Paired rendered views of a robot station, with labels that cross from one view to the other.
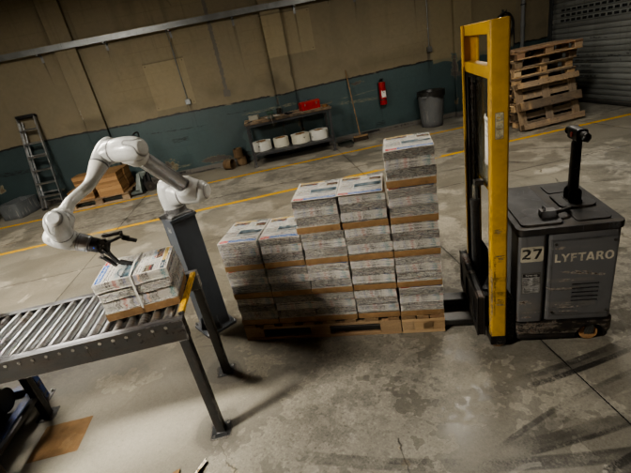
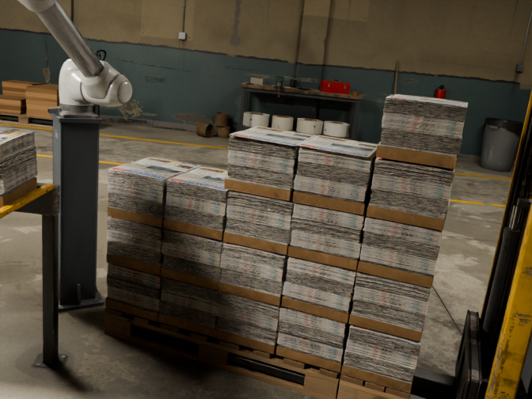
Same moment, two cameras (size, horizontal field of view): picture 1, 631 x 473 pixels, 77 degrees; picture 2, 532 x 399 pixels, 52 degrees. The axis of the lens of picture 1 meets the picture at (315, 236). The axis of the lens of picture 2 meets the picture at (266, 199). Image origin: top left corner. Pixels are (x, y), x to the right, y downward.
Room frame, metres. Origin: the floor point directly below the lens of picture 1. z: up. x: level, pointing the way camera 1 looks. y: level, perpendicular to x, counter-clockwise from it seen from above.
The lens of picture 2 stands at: (0.18, -0.24, 1.41)
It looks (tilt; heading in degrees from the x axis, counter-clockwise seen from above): 15 degrees down; 5
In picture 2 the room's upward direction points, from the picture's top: 6 degrees clockwise
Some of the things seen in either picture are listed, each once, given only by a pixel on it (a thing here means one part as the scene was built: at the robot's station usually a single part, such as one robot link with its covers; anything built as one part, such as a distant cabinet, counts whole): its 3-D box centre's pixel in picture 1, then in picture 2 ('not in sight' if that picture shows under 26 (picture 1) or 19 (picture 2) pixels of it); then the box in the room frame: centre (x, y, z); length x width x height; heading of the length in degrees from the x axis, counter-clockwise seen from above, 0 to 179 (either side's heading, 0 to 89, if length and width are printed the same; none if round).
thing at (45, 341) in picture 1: (57, 326); not in sight; (1.91, 1.48, 0.77); 0.47 x 0.05 x 0.05; 4
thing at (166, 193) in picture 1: (170, 192); (77, 81); (2.79, 0.95, 1.17); 0.18 x 0.16 x 0.22; 70
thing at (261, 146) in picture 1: (289, 130); (298, 112); (8.63, 0.08, 0.55); 1.80 x 0.70 x 1.09; 94
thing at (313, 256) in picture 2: (315, 277); (235, 271); (2.53, 0.06, 0.40); 1.16 x 0.38 x 0.51; 76
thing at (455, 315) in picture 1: (396, 321); (332, 381); (2.29, -0.45, 0.05); 1.05 x 0.10 x 0.04; 76
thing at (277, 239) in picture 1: (315, 275); (235, 267); (2.53, 0.06, 0.42); 1.17 x 0.39 x 0.83; 76
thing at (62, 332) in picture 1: (69, 323); not in sight; (1.91, 1.42, 0.77); 0.47 x 0.05 x 0.05; 4
